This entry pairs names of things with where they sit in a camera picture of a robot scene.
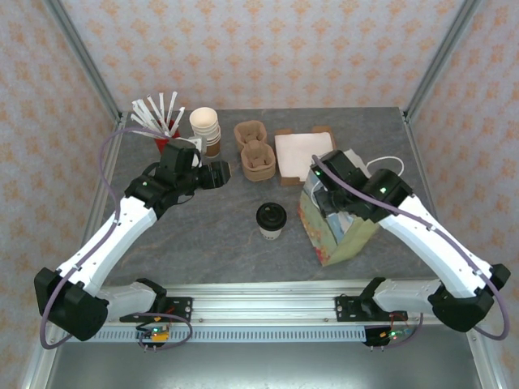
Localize white napkin stack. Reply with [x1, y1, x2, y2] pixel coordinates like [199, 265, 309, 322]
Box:
[274, 131, 334, 179]

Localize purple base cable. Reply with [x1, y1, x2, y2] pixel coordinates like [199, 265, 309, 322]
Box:
[135, 310, 194, 353]
[371, 301, 426, 350]

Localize right base circuit board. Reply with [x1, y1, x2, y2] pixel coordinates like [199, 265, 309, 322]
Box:
[379, 327, 411, 342]

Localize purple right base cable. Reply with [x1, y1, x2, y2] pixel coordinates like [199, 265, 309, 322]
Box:
[371, 301, 426, 350]

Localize left base circuit board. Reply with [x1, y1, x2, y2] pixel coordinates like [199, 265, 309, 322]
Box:
[136, 325, 170, 342]

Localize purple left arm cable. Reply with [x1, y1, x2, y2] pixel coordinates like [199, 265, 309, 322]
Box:
[40, 126, 171, 350]

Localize white slotted cable duct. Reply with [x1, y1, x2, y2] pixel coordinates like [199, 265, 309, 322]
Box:
[60, 326, 368, 344]

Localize stack of paper cups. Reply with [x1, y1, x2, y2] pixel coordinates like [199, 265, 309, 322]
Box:
[189, 106, 222, 158]

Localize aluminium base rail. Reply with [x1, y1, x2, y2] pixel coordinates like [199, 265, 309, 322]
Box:
[103, 282, 487, 325]

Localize aluminium frame post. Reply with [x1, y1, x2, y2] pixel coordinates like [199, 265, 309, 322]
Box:
[405, 0, 486, 122]
[40, 0, 125, 125]

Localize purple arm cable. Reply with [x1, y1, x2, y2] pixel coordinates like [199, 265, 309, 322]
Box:
[40, 126, 171, 350]
[311, 156, 511, 340]

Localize printed paper bag white handles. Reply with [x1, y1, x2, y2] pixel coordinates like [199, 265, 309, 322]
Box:
[297, 147, 406, 267]

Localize aluminium table side rail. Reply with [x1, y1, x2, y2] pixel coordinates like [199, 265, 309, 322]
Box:
[403, 109, 510, 389]
[19, 113, 127, 389]

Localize brown pulp cup carrier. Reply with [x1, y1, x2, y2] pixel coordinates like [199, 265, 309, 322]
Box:
[233, 120, 277, 183]

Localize brown cardboard napkin tray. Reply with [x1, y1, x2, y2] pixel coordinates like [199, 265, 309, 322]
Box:
[274, 126, 337, 186]

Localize red straw holder cup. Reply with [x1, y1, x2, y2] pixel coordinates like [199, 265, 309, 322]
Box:
[155, 118, 182, 155]

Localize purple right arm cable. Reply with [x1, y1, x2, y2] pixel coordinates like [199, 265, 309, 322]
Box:
[311, 156, 511, 340]

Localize black plastic cup lid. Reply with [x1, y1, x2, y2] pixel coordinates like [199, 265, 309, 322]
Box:
[255, 201, 289, 232]

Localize base circuit board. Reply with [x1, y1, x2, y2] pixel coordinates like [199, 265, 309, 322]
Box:
[136, 325, 170, 342]
[379, 327, 411, 342]

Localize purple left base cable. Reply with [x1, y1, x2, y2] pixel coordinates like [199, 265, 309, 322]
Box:
[135, 310, 194, 353]

